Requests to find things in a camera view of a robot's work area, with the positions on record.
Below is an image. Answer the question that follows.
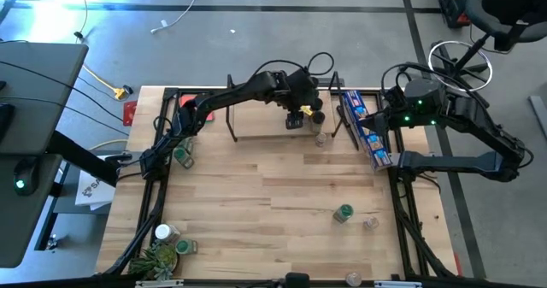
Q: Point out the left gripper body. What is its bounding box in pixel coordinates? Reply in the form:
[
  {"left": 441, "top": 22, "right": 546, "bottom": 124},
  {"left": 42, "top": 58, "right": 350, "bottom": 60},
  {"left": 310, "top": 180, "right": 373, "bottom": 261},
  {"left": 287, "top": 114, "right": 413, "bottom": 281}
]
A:
[{"left": 279, "top": 68, "right": 321, "bottom": 130}]

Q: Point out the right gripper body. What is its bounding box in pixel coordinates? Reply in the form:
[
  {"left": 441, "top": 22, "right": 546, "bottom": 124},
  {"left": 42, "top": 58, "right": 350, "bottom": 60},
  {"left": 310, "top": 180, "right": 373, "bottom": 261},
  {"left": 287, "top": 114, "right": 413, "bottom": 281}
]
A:
[{"left": 381, "top": 85, "right": 418, "bottom": 140}]

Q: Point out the white lid bagel seasoning jar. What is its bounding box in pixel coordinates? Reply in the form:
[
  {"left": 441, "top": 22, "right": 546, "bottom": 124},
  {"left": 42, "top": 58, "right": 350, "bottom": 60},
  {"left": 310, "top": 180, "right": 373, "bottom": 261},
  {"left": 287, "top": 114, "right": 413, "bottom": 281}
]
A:
[{"left": 153, "top": 222, "right": 181, "bottom": 245}]

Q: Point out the blue plastic wrap box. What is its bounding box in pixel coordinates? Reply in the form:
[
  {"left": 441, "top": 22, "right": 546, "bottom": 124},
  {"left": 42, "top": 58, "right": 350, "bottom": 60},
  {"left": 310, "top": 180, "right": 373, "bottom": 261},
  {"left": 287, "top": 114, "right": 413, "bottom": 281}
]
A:
[{"left": 343, "top": 90, "right": 397, "bottom": 172}]

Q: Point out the black flat bar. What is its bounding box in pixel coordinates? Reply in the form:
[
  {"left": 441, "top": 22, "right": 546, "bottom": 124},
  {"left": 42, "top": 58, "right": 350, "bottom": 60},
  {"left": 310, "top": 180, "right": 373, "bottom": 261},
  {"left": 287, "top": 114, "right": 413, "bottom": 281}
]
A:
[{"left": 336, "top": 105, "right": 361, "bottom": 151}]

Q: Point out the red paper folder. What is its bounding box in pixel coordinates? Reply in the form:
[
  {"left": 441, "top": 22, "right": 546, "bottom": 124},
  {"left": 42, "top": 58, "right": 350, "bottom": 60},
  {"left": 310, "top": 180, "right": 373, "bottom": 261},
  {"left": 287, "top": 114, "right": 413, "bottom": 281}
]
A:
[{"left": 179, "top": 93, "right": 215, "bottom": 123}]

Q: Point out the grey metal bar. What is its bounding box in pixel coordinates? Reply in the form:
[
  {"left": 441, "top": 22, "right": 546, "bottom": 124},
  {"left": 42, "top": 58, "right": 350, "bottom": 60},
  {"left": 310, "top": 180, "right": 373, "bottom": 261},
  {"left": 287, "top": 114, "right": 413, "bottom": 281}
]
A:
[{"left": 528, "top": 95, "right": 547, "bottom": 140}]

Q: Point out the black swivel stool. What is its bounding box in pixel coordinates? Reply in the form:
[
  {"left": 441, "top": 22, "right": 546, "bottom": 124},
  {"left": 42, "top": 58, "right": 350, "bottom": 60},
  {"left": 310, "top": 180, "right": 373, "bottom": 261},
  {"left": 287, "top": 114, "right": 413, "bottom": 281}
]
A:
[{"left": 428, "top": 0, "right": 547, "bottom": 112}]

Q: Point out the red corner pad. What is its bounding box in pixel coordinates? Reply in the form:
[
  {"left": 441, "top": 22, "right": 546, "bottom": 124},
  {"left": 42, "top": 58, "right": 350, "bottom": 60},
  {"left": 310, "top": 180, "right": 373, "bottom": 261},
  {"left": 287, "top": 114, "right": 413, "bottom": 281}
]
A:
[{"left": 123, "top": 100, "right": 139, "bottom": 127}]

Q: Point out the green succulent plant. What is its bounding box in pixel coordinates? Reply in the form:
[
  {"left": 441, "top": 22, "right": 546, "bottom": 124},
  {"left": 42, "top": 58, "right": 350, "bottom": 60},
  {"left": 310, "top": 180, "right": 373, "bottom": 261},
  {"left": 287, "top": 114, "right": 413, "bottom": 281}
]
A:
[{"left": 126, "top": 240, "right": 179, "bottom": 281}]

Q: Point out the black desk support bar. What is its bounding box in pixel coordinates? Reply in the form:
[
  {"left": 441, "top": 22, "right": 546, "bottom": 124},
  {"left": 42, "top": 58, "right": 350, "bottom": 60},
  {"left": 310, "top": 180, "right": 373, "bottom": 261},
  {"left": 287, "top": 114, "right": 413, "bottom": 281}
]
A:
[{"left": 44, "top": 129, "right": 121, "bottom": 187}]

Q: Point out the white box with logo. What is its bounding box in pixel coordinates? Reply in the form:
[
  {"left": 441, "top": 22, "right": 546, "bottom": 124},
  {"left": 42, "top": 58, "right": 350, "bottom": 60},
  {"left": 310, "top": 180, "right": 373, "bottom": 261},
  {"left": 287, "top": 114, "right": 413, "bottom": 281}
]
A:
[{"left": 74, "top": 170, "right": 117, "bottom": 211}]

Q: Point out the grey desk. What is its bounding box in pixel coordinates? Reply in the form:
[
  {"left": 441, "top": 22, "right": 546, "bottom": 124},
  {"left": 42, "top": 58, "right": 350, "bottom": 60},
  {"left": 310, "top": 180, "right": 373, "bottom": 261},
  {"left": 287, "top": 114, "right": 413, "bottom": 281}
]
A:
[{"left": 0, "top": 39, "right": 90, "bottom": 268}]

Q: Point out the black computer mouse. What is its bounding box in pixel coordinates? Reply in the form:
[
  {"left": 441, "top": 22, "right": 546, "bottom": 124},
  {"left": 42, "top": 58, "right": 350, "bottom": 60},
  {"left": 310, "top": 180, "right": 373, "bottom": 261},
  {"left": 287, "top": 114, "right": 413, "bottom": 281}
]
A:
[{"left": 14, "top": 159, "right": 40, "bottom": 197}]

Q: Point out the black keyboard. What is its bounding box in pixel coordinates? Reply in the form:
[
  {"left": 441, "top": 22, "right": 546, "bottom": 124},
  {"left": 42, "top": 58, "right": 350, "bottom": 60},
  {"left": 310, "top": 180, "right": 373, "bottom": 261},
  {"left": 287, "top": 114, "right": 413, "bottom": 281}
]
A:
[{"left": 0, "top": 103, "right": 16, "bottom": 144}]

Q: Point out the black metal table frame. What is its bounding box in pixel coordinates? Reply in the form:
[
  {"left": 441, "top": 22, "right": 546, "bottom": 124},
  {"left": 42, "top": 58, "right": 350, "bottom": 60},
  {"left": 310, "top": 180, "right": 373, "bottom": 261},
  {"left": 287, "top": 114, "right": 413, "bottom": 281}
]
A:
[{"left": 102, "top": 85, "right": 456, "bottom": 280}]

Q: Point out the white floor cable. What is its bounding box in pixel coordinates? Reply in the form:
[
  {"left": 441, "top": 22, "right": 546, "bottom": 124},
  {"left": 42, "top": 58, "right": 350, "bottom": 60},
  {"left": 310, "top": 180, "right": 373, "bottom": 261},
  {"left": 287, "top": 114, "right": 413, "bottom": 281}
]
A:
[{"left": 150, "top": 0, "right": 282, "bottom": 35}]

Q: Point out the silver metal bracket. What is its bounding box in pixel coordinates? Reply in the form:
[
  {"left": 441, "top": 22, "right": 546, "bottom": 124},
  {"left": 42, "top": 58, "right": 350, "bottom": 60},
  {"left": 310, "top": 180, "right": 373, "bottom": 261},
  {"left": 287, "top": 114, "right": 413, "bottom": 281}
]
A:
[
  {"left": 374, "top": 280, "right": 423, "bottom": 288},
  {"left": 135, "top": 279, "right": 185, "bottom": 288}
]

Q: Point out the yellow extension cable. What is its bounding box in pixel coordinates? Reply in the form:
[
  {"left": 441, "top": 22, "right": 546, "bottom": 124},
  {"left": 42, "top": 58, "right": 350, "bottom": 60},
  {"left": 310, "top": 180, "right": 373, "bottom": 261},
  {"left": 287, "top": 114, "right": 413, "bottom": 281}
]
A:
[{"left": 82, "top": 62, "right": 129, "bottom": 101}]

